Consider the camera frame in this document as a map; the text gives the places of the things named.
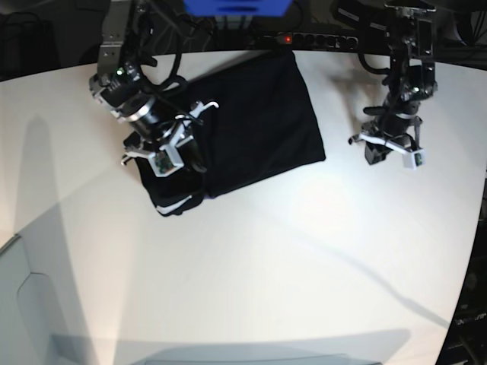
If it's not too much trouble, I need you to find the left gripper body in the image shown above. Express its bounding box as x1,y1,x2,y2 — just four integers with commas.
348,113,423,154

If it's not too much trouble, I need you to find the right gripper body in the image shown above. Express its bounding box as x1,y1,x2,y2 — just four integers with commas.
120,99,219,166

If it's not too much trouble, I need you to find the black T-shirt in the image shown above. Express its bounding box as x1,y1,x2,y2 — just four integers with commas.
135,51,326,217

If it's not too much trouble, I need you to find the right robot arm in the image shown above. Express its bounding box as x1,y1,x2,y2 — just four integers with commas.
89,1,219,178

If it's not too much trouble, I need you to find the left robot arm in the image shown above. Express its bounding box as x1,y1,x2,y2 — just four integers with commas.
349,1,438,170

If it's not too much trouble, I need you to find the black power strip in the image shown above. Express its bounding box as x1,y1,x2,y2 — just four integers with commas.
264,33,359,52

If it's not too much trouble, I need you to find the blue plastic box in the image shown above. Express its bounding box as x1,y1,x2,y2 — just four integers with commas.
183,0,292,17

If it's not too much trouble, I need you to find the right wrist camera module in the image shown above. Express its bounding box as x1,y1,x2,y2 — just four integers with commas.
150,148,184,178

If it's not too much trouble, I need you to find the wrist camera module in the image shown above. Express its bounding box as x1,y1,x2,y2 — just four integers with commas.
403,149,425,170
150,148,184,178

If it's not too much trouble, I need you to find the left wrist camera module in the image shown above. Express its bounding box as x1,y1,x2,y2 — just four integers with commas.
403,149,425,170

